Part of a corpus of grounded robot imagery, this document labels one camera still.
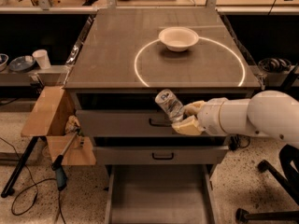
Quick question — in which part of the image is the grey drawer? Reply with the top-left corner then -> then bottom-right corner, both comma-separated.
76,110 -> 181,137
105,165 -> 220,224
93,146 -> 228,165

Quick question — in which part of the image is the grey drawer cabinet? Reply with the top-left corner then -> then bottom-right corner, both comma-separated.
64,7 -> 262,173

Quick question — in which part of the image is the grey bottom drawer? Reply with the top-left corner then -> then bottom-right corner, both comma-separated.
105,165 -> 220,224

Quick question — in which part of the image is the blue plate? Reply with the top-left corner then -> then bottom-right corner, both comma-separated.
8,55 -> 36,72

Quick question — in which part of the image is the small bowl at left edge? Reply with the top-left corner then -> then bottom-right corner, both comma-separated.
0,53 -> 8,72

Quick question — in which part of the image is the white bowl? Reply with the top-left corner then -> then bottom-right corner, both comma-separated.
158,27 -> 199,52

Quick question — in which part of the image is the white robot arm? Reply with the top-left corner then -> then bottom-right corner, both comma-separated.
172,91 -> 299,148

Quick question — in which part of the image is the black coiled cable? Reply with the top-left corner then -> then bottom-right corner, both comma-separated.
258,57 -> 293,74

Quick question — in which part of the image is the grey middle drawer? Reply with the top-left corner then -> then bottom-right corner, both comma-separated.
93,146 -> 228,165

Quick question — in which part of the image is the blue handled tool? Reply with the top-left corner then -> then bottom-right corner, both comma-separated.
51,131 -> 79,191

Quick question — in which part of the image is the black table leg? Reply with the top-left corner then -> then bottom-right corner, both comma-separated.
1,136 -> 38,198

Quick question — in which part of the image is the white paper cup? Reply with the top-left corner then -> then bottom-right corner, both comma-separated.
33,49 -> 50,69

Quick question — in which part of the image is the grey top drawer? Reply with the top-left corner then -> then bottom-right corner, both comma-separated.
76,110 -> 181,137

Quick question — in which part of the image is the wooden side shelf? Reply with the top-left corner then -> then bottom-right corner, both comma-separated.
21,86 -> 96,165

